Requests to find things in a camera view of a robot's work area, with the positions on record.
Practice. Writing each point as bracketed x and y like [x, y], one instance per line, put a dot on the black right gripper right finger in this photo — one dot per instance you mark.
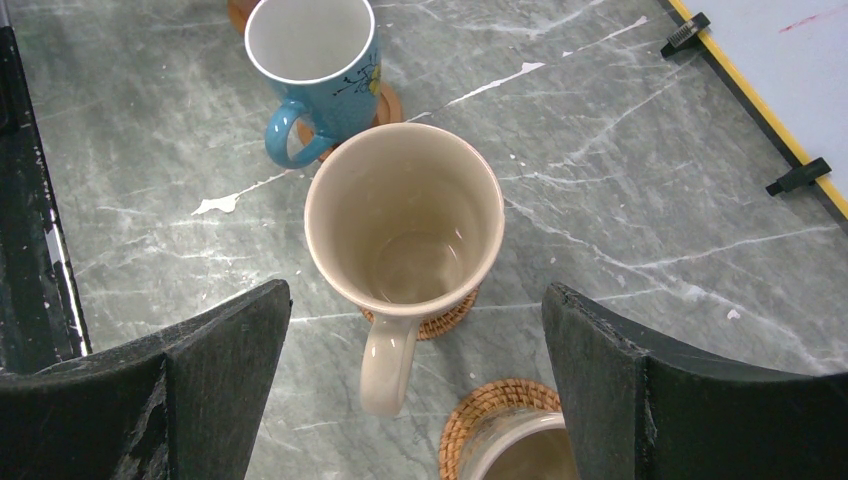
[639, 404]

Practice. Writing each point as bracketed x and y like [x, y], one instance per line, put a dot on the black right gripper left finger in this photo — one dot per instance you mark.
[184, 402]

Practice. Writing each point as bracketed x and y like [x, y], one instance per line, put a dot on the cream seahorse mug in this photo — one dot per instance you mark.
[518, 443]

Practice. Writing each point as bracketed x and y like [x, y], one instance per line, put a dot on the woven rattan coaster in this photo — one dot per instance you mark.
[489, 399]
[444, 321]

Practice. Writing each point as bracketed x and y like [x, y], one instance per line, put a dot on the cream coral pattern mug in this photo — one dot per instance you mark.
[404, 220]

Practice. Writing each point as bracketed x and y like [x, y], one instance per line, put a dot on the light wooden coaster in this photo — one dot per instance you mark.
[389, 110]
[239, 12]

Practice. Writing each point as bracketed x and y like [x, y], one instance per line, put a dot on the teal blue mug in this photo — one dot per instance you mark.
[322, 59]

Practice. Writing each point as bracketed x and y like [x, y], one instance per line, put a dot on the black whiteboard stand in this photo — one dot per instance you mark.
[683, 38]

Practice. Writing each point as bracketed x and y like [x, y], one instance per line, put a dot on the yellow framed whiteboard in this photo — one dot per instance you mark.
[789, 58]

